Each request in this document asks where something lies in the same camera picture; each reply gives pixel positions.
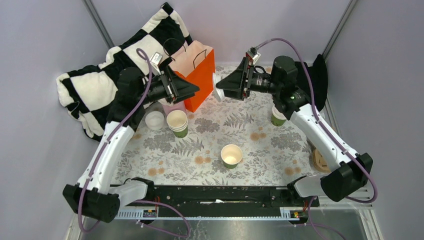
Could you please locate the brown cardboard cup carrier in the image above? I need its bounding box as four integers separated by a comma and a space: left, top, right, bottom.
310, 149, 331, 173

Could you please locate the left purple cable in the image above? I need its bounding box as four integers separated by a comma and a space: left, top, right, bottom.
77, 48, 193, 239

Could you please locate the orange paper bag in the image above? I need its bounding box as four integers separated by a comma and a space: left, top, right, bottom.
163, 38, 216, 113

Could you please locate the black cloth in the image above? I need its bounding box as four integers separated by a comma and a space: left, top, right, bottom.
295, 54, 328, 112

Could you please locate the green paper cup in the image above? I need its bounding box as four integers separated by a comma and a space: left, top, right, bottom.
271, 106, 287, 127
220, 144, 243, 169

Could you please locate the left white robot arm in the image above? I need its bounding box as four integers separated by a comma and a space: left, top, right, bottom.
62, 67, 200, 223

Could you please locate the stack of white lids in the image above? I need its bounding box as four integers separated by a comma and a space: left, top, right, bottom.
145, 111, 165, 131

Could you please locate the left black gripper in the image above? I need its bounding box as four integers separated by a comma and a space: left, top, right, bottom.
137, 65, 201, 105

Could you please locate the floral tablecloth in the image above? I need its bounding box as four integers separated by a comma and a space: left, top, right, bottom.
112, 65, 336, 187

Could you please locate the pink straw holder cup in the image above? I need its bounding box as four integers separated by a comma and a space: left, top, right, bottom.
161, 101, 187, 116

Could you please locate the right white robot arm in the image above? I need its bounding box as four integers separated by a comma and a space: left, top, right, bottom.
212, 56, 373, 206

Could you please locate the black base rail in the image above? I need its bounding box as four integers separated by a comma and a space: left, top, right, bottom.
129, 185, 320, 220

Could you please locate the stack of green cups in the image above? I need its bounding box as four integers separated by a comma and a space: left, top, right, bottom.
166, 110, 188, 138

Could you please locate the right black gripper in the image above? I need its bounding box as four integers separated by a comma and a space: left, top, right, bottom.
215, 57, 281, 101

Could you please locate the black white checkered pillow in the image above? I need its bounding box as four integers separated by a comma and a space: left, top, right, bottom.
56, 2, 193, 142

